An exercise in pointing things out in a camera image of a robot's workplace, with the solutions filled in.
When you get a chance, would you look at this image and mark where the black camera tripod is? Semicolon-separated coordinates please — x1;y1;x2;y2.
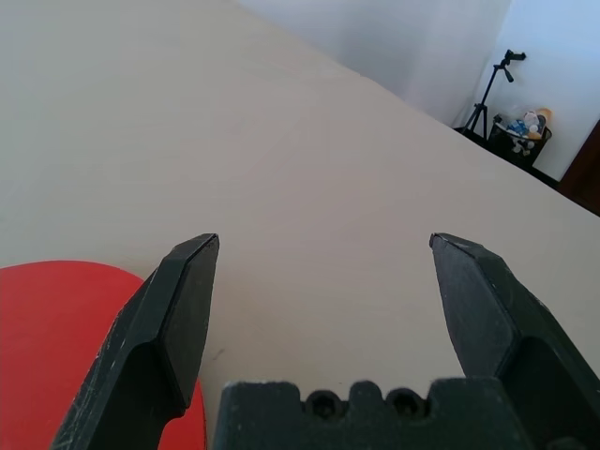
461;49;527;142

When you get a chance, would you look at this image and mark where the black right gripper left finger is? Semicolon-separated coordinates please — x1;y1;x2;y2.
49;232;220;450

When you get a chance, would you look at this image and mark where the red ping-pong paddle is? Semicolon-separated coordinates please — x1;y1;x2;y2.
0;260;207;450

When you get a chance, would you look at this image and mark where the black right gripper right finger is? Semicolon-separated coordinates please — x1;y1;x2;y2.
428;232;600;450

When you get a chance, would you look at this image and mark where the dark brown door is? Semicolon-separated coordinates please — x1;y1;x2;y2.
557;119;600;210

